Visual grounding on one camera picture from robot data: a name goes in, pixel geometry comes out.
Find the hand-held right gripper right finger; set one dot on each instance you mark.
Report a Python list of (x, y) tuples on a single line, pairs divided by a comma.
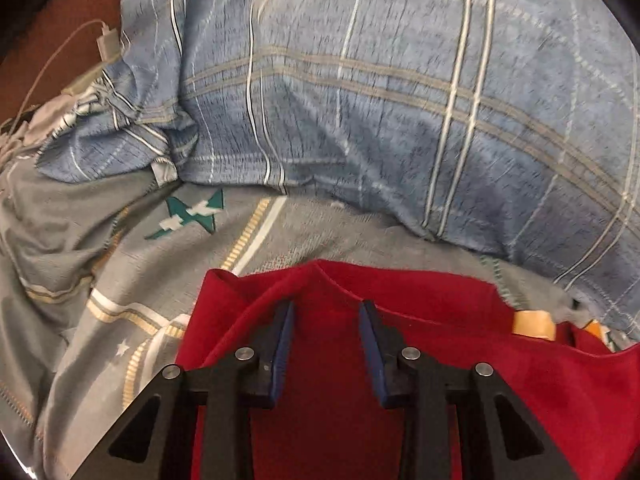
[(375, 360)]

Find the blue plaid pillow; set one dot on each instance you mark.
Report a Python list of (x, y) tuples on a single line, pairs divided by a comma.
[(375, 110)]

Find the white charger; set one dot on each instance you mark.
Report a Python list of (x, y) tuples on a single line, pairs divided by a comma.
[(107, 45)]

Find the crumpled light grey cloth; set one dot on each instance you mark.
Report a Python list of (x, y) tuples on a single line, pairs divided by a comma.
[(45, 120)]

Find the red shirt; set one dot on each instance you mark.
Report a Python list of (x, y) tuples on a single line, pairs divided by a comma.
[(325, 360)]

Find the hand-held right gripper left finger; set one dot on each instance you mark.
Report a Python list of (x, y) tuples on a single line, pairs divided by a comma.
[(280, 355)]

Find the grey patterned bedsheet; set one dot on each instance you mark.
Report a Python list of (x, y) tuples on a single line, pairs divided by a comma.
[(100, 270)]

